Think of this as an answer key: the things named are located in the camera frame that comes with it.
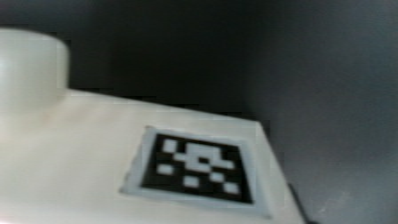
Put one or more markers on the white drawer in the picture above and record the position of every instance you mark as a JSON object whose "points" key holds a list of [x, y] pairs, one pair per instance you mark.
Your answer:
{"points": [[120, 162]]}

